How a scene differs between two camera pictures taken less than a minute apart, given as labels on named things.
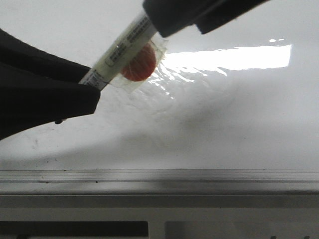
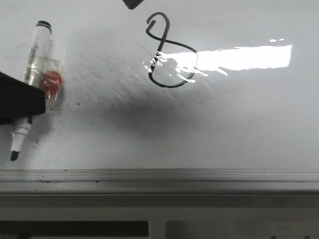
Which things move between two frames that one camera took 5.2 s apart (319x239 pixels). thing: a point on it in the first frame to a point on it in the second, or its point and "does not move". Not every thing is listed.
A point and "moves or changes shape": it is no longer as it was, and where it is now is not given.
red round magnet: [137, 75] moves or changes shape
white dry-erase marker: [102, 71] to [33, 73]
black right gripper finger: [227, 14] to [132, 4]
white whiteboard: [244, 96] does not move
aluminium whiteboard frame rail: [159, 188] does not move
